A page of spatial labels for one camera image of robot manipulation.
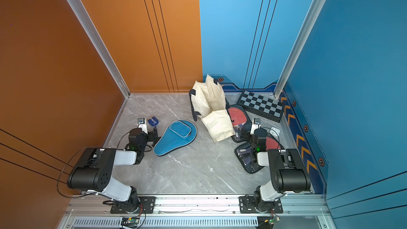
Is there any right green circuit board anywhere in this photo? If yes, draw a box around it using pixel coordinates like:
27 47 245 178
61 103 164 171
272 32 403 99
264 215 280 227

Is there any black white chess board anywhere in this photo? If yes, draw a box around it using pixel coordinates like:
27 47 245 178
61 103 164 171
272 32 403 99
236 90 283 123

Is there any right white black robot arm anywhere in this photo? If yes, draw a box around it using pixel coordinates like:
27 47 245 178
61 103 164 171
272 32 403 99
234 128 311 214

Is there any blue paddle case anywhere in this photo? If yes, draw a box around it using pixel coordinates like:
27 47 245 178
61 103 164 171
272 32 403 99
153 119 197 156

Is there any cream canvas tote bag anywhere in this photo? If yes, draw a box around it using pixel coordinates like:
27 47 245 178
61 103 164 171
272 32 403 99
189 75 235 142

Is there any aluminium mounting rail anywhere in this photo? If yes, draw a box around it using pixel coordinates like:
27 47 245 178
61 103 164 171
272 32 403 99
63 194 330 217

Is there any small blue carabiner object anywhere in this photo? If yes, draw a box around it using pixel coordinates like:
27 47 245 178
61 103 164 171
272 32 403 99
147 116 159 127

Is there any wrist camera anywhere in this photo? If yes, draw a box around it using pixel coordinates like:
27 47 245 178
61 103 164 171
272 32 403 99
138 118 148 134
250 118 261 135

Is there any white vent grille strip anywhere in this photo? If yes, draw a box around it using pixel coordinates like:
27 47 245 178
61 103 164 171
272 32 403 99
72 216 259 229

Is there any left green circuit board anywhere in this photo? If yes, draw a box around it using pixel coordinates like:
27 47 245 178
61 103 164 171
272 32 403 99
120 217 140 229

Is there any small white case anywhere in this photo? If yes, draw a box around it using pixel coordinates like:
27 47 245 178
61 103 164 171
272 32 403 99
270 127 281 138

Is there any left aluminium corner post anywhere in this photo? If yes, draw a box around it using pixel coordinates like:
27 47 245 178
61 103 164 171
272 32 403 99
67 0 131 99

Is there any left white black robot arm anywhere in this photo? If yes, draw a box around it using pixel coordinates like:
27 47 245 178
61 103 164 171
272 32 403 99
67 127 159 214

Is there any aluminium corner post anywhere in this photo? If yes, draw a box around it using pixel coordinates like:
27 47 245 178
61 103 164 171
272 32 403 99
273 0 326 100
67 0 131 99

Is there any right aluminium corner post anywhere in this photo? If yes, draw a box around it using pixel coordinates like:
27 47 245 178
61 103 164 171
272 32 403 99
273 0 326 100

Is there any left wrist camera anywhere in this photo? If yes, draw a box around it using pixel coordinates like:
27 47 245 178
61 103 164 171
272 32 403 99
138 118 148 134

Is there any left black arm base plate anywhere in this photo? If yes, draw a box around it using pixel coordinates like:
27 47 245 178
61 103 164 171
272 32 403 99
110 196 156 216

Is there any green circuit board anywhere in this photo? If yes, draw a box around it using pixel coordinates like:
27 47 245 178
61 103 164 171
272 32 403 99
264 215 280 227
120 217 140 229

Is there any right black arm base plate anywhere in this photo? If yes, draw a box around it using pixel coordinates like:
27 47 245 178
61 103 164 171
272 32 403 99
238 195 284 214

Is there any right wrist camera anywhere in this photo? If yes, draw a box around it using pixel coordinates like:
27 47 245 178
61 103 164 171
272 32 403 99
250 118 261 135

